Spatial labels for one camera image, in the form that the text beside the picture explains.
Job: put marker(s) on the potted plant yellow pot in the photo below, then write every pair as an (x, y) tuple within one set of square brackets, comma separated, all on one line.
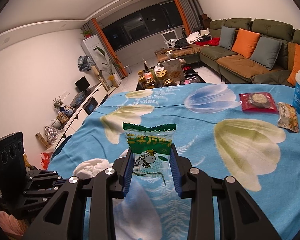
[(109, 66)]

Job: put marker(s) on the green sectional sofa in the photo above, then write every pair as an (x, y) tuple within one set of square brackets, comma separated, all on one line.
[(235, 68)]

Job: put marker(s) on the white tv cabinet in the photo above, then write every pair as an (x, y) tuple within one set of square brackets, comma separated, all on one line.
[(98, 93)]

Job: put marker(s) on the orange cushion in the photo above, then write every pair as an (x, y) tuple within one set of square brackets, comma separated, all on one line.
[(296, 65), (245, 43)]

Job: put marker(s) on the left orange curtain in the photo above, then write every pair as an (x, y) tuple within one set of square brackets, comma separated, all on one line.
[(113, 56)]

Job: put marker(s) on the right orange curtain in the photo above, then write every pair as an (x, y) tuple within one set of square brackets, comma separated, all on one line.
[(190, 12)]

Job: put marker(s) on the white tissue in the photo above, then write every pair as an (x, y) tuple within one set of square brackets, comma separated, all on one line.
[(91, 168)]

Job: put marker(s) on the white office chair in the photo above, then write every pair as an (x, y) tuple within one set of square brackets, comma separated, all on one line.
[(170, 38)]

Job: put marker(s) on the beige snack packet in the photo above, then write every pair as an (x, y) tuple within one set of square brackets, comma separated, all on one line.
[(287, 117)]

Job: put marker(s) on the green cow snack wrapper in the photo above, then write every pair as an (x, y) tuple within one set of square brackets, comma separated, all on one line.
[(151, 147)]

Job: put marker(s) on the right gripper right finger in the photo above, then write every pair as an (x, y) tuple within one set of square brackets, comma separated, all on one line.
[(239, 215)]

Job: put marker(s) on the blue floral tablecloth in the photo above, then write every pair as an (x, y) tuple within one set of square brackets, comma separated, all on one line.
[(213, 132)]

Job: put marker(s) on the white air conditioner tower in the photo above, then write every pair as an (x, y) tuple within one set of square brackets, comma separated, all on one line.
[(88, 45)]

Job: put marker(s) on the grey cushion near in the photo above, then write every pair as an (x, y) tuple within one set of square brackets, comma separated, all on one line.
[(266, 52)]

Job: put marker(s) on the grey cushion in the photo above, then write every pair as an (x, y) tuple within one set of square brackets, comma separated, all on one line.
[(227, 37), (266, 52)]

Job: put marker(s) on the orange cushion near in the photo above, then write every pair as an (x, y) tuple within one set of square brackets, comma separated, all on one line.
[(296, 65)]

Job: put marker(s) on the grey cushion far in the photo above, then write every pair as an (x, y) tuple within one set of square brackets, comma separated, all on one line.
[(227, 37)]

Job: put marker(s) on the black coffee table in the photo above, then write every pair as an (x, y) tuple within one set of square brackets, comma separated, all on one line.
[(163, 80)]

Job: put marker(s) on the orange curtain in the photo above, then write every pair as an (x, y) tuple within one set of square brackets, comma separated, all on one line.
[(113, 56), (190, 12)]

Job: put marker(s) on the red snack packet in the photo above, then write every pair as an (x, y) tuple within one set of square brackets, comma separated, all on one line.
[(258, 102)]

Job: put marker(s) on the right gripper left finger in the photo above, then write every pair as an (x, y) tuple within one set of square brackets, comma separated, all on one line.
[(63, 215)]

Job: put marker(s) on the red plastic bag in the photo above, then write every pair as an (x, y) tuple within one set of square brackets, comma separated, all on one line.
[(45, 159)]

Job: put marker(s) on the orange cushion far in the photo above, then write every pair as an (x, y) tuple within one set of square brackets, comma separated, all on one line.
[(245, 43)]

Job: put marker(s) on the small black monitor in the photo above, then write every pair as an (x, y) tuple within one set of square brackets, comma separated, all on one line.
[(82, 84)]

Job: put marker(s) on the black camera box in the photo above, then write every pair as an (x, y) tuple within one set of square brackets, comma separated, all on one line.
[(12, 166)]

